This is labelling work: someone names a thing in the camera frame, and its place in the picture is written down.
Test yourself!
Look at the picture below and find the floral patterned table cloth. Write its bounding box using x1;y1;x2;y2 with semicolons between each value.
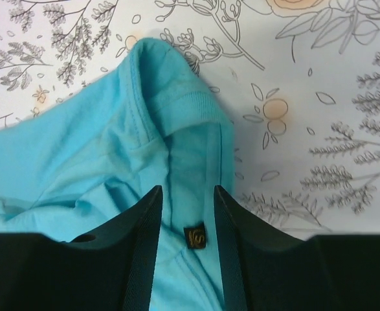
0;1;380;238

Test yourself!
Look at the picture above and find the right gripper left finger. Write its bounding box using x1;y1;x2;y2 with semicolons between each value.
0;186;162;310

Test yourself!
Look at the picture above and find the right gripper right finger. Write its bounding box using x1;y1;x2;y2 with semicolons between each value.
214;186;380;310

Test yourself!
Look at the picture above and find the turquoise t shirt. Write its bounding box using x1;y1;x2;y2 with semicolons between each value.
0;38;235;310

